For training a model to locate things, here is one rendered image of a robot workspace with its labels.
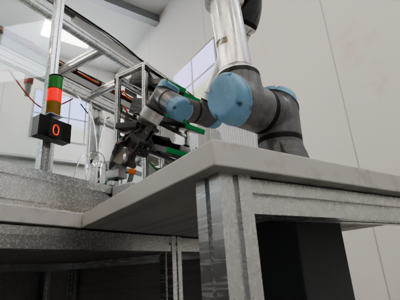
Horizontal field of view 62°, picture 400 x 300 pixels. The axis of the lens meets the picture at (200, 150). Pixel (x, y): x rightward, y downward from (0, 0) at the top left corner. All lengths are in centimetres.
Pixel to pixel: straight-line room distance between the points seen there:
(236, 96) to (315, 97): 355
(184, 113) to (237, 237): 73
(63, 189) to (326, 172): 59
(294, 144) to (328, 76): 343
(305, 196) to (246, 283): 15
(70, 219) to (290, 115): 57
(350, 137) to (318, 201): 342
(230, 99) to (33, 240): 49
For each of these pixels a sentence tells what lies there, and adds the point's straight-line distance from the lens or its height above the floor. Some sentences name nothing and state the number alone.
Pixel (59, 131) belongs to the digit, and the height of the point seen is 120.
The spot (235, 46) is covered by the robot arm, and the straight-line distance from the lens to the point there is 88.
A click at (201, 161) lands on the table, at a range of 35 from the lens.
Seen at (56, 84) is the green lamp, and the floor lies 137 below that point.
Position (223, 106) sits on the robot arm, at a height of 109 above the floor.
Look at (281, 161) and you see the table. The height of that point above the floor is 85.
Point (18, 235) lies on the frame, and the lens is 69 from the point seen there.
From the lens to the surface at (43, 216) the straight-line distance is 70.
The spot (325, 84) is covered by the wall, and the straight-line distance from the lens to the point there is 424.
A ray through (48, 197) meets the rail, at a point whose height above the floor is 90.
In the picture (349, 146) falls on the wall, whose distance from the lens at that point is 388.
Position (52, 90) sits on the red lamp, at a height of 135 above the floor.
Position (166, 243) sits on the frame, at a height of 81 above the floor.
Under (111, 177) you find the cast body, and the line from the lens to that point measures 119.
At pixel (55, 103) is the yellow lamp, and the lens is 125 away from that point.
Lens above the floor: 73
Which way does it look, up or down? 20 degrees up
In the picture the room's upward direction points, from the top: 4 degrees counter-clockwise
